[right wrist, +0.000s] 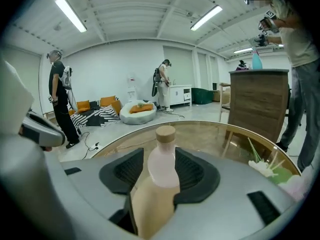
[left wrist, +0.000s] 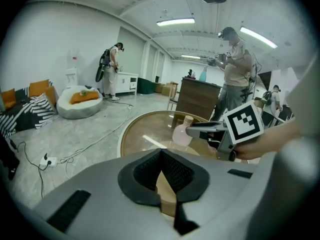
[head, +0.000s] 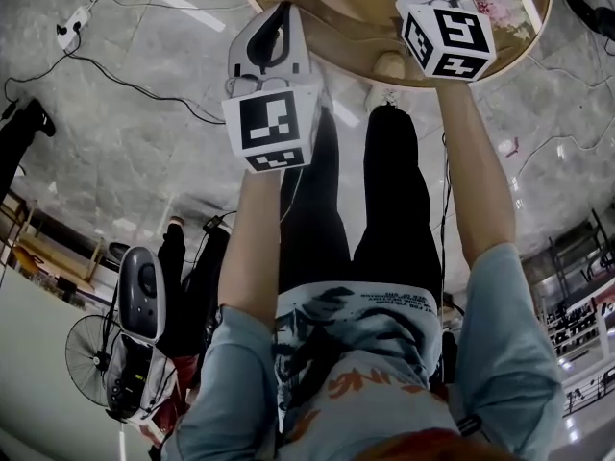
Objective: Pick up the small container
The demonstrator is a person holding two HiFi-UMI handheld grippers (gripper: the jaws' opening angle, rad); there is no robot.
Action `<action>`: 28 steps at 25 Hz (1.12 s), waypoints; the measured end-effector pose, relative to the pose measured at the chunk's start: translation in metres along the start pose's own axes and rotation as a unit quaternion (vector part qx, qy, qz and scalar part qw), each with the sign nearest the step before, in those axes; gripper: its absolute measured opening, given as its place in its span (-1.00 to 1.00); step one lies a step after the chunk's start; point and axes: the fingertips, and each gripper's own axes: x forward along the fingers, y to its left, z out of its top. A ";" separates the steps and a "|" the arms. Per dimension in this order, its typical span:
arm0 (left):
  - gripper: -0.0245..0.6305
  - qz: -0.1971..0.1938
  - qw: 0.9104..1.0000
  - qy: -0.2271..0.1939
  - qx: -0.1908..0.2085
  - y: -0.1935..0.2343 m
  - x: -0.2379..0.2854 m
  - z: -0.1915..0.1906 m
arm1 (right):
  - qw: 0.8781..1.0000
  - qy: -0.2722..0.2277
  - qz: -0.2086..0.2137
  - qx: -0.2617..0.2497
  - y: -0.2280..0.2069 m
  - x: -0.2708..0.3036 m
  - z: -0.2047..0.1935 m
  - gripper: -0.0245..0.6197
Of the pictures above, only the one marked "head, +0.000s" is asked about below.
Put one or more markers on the pink flower bouquet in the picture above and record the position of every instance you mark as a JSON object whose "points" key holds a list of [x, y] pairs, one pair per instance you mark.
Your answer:
{"points": [[499, 3]]}

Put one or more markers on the black metal rack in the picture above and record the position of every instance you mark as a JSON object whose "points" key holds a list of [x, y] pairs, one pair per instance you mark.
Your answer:
{"points": [[576, 324]]}

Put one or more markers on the white power strip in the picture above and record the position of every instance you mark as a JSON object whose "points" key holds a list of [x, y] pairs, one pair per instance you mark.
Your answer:
{"points": [[72, 27]]}

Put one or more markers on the white sneaker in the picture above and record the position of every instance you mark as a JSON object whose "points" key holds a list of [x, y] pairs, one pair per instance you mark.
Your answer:
{"points": [[382, 98]]}

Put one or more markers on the black trousers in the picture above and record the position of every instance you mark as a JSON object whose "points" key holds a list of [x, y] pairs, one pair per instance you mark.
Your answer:
{"points": [[384, 185]]}

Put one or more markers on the black standing fan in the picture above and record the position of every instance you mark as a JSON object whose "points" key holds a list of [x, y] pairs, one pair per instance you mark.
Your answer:
{"points": [[84, 353]]}

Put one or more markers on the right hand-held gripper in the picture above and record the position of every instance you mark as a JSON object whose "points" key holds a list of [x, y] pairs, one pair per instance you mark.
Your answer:
{"points": [[461, 31]]}

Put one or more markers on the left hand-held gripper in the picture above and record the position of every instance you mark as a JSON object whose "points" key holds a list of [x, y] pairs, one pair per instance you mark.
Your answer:
{"points": [[266, 123]]}

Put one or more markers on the black power adapter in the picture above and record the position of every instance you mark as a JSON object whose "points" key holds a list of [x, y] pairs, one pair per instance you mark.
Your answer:
{"points": [[214, 223]]}

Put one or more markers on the person's left forearm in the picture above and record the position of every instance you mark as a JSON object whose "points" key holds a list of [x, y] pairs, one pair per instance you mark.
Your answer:
{"points": [[250, 238]]}

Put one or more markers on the person's right forearm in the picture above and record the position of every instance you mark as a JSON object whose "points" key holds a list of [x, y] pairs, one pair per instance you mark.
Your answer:
{"points": [[480, 176]]}

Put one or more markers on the wooden shelf rack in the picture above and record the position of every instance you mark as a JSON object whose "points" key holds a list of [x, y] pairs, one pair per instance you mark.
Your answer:
{"points": [[53, 247]]}

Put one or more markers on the light blue printed t-shirt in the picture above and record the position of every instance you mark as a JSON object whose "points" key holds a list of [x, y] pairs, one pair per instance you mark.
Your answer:
{"points": [[384, 353]]}

